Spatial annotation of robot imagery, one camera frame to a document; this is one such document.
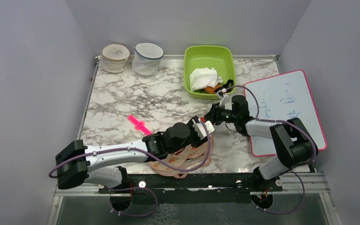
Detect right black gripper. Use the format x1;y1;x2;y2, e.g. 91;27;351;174
202;103;238;126

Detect green plastic bin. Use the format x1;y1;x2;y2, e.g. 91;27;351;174
183;45;237;100

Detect crumpled white cloth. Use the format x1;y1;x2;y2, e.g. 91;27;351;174
189;67;223;91

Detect floral mesh laundry bag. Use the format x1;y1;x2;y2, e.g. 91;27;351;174
148;143;208;179

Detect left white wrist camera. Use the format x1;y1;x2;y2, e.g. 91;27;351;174
192;119;215;140

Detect beige round laundry bag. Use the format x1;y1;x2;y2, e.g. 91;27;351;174
100;44;130;73

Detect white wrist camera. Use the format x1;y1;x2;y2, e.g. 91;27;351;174
216;88;229;108
192;119;215;140

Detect pink plastic clip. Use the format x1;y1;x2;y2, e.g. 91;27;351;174
127;115;152;135

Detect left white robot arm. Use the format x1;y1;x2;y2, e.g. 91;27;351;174
48;120;215;189

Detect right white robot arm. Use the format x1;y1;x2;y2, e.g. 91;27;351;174
204;95;318;191

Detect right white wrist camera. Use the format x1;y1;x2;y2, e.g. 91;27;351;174
216;88;229;108

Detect pink framed whiteboard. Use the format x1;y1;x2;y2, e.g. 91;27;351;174
244;70;327;150

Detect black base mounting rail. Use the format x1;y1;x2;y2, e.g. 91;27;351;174
98;173;283;204

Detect orange and black items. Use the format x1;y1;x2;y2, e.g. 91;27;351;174
196;80;234;94

